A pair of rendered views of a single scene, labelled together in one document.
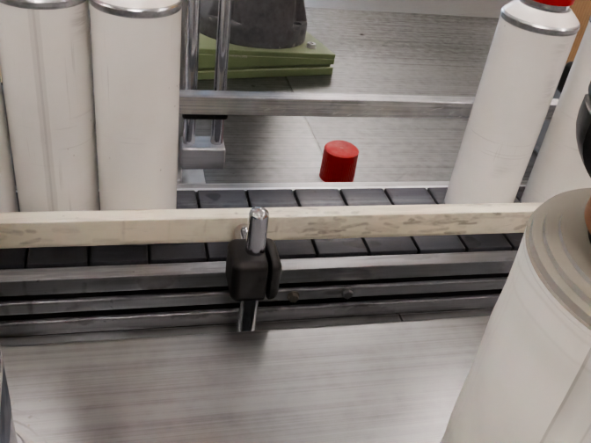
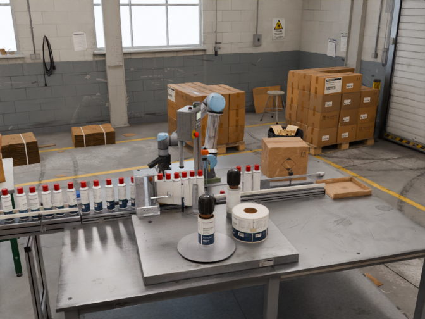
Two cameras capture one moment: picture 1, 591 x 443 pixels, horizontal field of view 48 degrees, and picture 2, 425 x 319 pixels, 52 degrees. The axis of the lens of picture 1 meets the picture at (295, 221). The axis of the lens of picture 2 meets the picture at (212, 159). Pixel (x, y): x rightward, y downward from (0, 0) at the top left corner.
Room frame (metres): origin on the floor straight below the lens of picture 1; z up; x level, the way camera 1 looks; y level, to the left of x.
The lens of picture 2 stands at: (-2.26, -0.07, 2.09)
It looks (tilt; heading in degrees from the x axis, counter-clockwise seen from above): 19 degrees down; 2
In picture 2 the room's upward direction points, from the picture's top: straight up
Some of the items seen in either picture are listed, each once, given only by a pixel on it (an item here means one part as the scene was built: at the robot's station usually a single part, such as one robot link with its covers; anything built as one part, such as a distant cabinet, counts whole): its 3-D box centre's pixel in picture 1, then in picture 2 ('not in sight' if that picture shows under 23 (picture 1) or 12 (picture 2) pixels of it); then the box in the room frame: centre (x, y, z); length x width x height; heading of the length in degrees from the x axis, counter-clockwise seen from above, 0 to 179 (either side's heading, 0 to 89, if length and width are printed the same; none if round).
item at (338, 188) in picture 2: not in sight; (343, 187); (0.69, -0.90, 0.85); 0.30 x 0.26 x 0.04; 107
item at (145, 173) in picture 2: not in sight; (145, 173); (0.18, 0.43, 1.14); 0.14 x 0.11 x 0.01; 107
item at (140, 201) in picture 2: not in sight; (146, 192); (0.18, 0.43, 1.01); 0.14 x 0.13 x 0.26; 107
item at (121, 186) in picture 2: not in sight; (122, 193); (0.23, 0.59, 0.98); 0.05 x 0.05 x 0.20
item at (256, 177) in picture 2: not in sight; (256, 179); (0.49, -0.26, 0.98); 0.05 x 0.05 x 0.20
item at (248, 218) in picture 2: not in sight; (250, 222); (-0.07, -0.20, 0.95); 0.20 x 0.20 x 0.14
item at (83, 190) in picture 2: not in sight; (85, 197); (0.16, 0.80, 0.98); 0.05 x 0.05 x 0.20
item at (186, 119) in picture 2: not in sight; (189, 123); (0.44, 0.18, 1.38); 0.17 x 0.10 x 0.19; 162
